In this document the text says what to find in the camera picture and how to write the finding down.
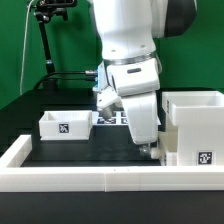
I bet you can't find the white drawer cabinet frame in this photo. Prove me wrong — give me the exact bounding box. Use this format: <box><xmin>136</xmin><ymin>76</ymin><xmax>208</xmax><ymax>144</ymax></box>
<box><xmin>159</xmin><ymin>91</ymin><xmax>224</xmax><ymax>166</ymax></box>

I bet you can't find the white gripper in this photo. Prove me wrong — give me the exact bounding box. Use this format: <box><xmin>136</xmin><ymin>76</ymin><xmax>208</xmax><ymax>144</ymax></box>
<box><xmin>121</xmin><ymin>92</ymin><xmax>158</xmax><ymax>157</ymax></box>

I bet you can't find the white U-shaped boundary fence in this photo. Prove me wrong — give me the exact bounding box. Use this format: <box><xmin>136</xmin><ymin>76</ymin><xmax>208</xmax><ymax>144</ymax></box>
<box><xmin>0</xmin><ymin>135</ymin><xmax>224</xmax><ymax>192</ymax></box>

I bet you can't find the black camera stand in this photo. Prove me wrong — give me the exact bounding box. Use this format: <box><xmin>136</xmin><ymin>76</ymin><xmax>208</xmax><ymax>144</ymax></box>
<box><xmin>29</xmin><ymin>0</ymin><xmax>78</xmax><ymax>90</ymax></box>

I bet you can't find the white front drawer box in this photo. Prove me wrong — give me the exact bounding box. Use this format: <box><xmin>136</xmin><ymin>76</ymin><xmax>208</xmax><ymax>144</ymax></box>
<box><xmin>150</xmin><ymin>147</ymin><xmax>177</xmax><ymax>166</ymax></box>

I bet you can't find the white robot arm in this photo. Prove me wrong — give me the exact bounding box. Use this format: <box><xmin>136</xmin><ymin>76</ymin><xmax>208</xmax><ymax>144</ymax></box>
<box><xmin>88</xmin><ymin>0</ymin><xmax>197</xmax><ymax>152</ymax></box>

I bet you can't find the white drawer box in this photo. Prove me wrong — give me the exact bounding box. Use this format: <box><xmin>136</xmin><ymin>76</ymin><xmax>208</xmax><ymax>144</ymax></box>
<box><xmin>39</xmin><ymin>110</ymin><xmax>92</xmax><ymax>140</ymax></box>
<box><xmin>150</xmin><ymin>147</ymin><xmax>177</xmax><ymax>166</ymax></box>

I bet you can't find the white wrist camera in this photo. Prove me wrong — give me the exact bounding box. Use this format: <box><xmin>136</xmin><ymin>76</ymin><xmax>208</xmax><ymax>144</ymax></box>
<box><xmin>97</xmin><ymin>86</ymin><xmax>122</xmax><ymax>120</ymax></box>

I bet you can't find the white cable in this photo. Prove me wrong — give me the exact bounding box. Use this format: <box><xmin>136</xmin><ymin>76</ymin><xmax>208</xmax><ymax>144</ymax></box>
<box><xmin>19</xmin><ymin>0</ymin><xmax>36</xmax><ymax>96</ymax></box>

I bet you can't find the white marker tag sheet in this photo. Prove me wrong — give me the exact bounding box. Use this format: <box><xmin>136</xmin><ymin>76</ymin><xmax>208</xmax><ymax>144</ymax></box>
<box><xmin>92</xmin><ymin>111</ymin><xmax>128</xmax><ymax>126</ymax></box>

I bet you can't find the white rear drawer box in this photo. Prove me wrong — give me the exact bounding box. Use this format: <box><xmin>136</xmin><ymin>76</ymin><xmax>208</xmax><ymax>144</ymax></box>
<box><xmin>39</xmin><ymin>110</ymin><xmax>92</xmax><ymax>140</ymax></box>

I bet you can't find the black cable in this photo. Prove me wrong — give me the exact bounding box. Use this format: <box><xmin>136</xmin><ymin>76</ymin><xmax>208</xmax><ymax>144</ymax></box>
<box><xmin>33</xmin><ymin>69</ymin><xmax>100</xmax><ymax>90</ymax></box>

